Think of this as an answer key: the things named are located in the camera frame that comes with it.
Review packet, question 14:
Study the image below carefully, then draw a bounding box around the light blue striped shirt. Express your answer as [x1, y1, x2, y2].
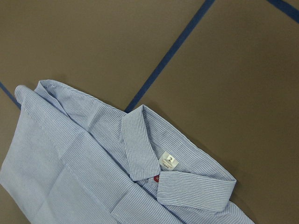
[0, 80, 251, 224]

